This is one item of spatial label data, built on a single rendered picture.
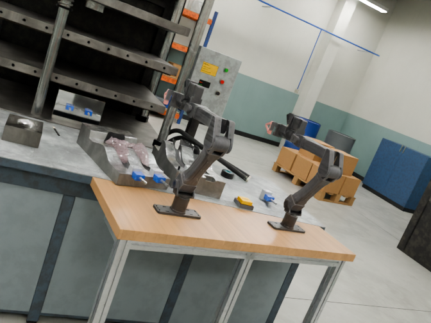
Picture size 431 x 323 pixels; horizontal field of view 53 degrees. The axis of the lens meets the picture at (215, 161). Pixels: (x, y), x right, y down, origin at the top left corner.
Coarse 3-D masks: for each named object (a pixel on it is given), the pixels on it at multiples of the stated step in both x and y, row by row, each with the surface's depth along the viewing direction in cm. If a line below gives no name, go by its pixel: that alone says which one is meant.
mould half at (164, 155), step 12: (168, 144) 228; (156, 156) 237; (168, 156) 221; (192, 156) 231; (168, 168) 214; (180, 168) 208; (204, 180) 208; (216, 180) 210; (204, 192) 210; (216, 192) 212
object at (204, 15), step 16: (176, 0) 315; (208, 0) 253; (176, 16) 317; (208, 16) 257; (160, 48) 324; (192, 48) 260; (192, 64) 265; (144, 112) 333; (160, 128) 274; (160, 144) 272
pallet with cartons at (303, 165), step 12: (324, 144) 701; (288, 156) 720; (300, 156) 697; (312, 156) 702; (348, 156) 663; (276, 168) 736; (288, 168) 715; (300, 168) 693; (312, 168) 671; (348, 168) 672; (300, 180) 695; (336, 180) 654; (348, 180) 668; (360, 180) 683; (324, 192) 649; (336, 192) 665; (348, 192) 679; (348, 204) 689
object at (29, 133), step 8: (8, 120) 190; (16, 120) 195; (24, 120) 201; (32, 120) 203; (8, 128) 184; (16, 128) 185; (24, 128) 188; (32, 128) 191; (40, 128) 196; (8, 136) 185; (16, 136) 186; (24, 136) 187; (32, 136) 188; (40, 136) 189; (24, 144) 188; (32, 144) 189
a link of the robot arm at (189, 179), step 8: (216, 136) 158; (216, 144) 157; (224, 144) 159; (208, 152) 159; (216, 152) 163; (224, 152) 161; (200, 160) 165; (208, 160) 163; (192, 168) 169; (200, 168) 166; (184, 176) 172; (192, 176) 169; (200, 176) 170; (184, 184) 171; (192, 184) 173
